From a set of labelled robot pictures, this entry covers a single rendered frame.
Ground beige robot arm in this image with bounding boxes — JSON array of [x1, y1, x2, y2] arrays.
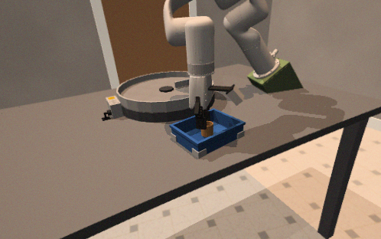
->
[[164, 0, 280, 106]]

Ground bronze bushing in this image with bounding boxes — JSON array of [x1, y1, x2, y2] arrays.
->
[[201, 121, 213, 137]]

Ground blue crate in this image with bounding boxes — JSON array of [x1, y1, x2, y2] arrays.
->
[[169, 108, 244, 159]]

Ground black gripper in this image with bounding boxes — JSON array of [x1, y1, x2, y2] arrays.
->
[[188, 72, 214, 129]]

